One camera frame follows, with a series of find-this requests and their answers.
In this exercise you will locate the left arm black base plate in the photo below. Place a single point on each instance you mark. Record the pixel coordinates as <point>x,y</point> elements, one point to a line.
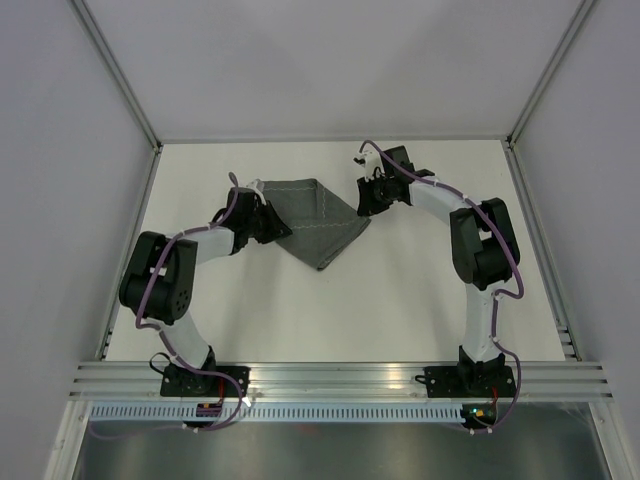
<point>180,382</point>

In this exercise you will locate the aluminium front rail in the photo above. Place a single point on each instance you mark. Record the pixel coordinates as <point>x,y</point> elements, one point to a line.
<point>564,381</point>

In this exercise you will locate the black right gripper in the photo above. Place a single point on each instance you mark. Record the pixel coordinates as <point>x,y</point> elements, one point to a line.
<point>368,206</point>

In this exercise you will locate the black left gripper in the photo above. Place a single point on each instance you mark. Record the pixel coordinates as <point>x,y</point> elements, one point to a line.
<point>277,228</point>

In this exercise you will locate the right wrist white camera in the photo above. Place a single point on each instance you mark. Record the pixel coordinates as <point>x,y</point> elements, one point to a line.
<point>371,161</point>

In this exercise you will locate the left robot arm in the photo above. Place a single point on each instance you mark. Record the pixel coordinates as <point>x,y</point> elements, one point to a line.
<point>157,286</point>

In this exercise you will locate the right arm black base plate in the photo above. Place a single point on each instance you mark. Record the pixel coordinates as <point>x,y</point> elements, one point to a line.
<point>453,382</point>

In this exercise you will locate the wrist white camera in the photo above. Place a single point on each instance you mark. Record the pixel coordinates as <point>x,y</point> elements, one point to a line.
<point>371,161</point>
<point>257,187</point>

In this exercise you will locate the right aluminium frame post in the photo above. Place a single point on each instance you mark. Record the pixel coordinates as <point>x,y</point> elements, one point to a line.
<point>569,37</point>

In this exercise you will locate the aluminium frame post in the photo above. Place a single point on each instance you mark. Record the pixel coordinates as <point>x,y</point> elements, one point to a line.
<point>106,55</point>
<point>569,37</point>

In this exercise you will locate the grey cloth napkin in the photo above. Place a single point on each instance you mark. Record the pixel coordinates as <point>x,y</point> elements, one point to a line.
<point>323,225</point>

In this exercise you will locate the left aluminium frame post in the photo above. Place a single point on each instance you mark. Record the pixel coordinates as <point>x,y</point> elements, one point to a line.
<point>106,55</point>

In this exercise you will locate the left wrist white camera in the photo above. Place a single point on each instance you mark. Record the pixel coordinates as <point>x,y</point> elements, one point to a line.
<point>257,187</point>

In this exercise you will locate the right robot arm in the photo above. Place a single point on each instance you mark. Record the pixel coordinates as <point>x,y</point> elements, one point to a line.
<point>485,256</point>

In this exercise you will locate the white slotted cable duct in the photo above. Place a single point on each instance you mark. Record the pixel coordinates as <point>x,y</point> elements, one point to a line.
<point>296,412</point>

